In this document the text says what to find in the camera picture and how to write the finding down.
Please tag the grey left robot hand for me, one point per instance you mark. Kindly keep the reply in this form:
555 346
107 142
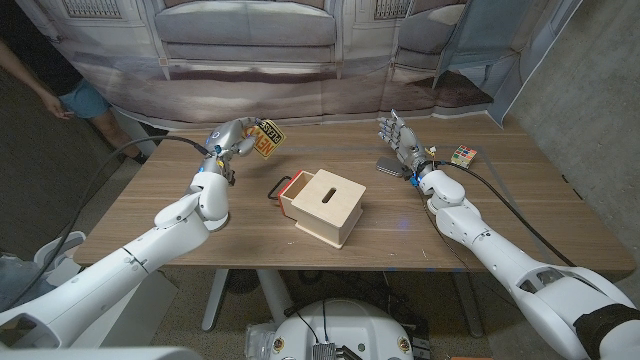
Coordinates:
227 140

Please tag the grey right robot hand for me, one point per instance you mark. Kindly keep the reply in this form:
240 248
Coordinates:
407 144

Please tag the yellow new driver bumper sticker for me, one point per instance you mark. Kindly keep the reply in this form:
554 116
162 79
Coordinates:
270 140

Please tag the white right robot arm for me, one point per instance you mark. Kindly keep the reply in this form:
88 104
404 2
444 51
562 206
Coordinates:
500 250

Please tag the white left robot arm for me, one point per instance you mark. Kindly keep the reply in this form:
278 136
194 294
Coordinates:
115 265

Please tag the Rubik's cube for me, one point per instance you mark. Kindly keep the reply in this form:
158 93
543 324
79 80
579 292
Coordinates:
463 156

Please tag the wooden drawer with red front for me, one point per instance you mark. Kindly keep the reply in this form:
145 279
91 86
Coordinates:
295 187

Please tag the grey metal tin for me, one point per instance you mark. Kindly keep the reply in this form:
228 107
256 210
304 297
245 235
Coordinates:
387 166

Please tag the printed sofa room backdrop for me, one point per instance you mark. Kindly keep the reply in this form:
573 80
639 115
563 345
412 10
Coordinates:
250 75

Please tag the wooden box with slot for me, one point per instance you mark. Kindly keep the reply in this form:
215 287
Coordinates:
325 210

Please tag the black round floor object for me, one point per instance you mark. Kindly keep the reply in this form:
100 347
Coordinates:
242 281

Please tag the person in blue shorts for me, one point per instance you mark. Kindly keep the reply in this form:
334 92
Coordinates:
85 100

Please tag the white slanted table leg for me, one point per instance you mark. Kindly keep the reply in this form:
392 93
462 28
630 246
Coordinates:
215 300

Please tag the white thick table leg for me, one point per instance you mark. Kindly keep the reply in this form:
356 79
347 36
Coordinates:
274 295

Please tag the grey table leg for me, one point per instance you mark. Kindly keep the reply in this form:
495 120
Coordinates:
469 305

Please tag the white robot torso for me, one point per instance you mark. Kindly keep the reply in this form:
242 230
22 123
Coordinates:
350 330

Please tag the white office chair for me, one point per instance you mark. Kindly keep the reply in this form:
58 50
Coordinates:
55 247

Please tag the clear plastic container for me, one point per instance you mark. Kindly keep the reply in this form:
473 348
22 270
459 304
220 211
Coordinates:
257 342

